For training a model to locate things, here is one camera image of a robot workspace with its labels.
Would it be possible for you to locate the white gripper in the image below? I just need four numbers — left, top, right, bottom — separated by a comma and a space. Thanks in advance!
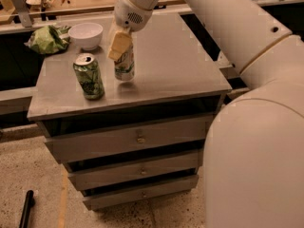
107, 0, 152, 61

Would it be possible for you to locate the white 7up can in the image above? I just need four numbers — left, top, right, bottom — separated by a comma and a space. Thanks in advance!
114, 46, 135, 81

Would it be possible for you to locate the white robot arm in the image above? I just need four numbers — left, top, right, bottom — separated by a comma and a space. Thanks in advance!
114, 0, 304, 228

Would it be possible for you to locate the green soda can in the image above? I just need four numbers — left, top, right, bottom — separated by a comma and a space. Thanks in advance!
73, 53, 105, 100

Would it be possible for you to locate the white bowl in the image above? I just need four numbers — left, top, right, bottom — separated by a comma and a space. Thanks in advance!
68, 23, 104, 50

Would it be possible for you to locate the green chip bag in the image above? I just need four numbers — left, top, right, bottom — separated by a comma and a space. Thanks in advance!
25, 26, 70, 55

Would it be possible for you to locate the grey metal railing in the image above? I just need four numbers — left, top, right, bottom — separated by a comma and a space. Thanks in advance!
1, 0, 303, 34

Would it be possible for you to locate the grey drawer cabinet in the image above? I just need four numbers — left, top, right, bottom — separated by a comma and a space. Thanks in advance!
28, 13, 231, 198

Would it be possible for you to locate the top grey drawer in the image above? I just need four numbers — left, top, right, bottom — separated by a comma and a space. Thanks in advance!
46, 115, 213, 163

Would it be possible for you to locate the grey drawer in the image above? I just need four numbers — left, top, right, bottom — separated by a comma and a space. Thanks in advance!
69, 149, 202, 191
46, 115, 213, 163
83, 175, 199, 210

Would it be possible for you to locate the middle grey drawer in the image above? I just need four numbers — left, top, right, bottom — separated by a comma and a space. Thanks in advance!
69, 149, 202, 191

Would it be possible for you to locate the bottom grey drawer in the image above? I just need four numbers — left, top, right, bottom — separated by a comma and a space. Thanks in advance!
83, 175, 199, 210

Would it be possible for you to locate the black cylinder on floor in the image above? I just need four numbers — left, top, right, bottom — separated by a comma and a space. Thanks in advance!
19, 190, 35, 228

